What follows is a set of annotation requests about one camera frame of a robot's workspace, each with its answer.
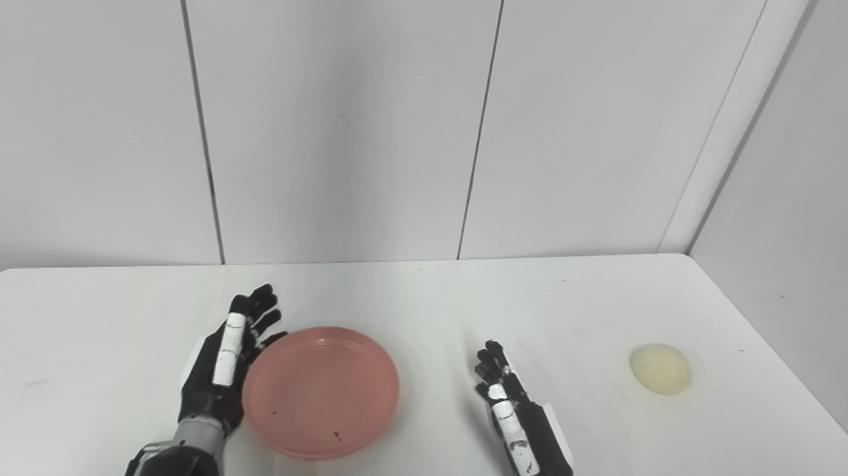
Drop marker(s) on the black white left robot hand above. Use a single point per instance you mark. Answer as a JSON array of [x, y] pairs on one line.
[[210, 379]]

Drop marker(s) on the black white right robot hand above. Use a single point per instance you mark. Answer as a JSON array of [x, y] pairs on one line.
[[530, 436]]

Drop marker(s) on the pink round plate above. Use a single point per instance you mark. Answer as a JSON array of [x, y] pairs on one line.
[[320, 392]]

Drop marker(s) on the pale yellow steamed bun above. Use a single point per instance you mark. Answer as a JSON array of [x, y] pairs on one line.
[[660, 368]]

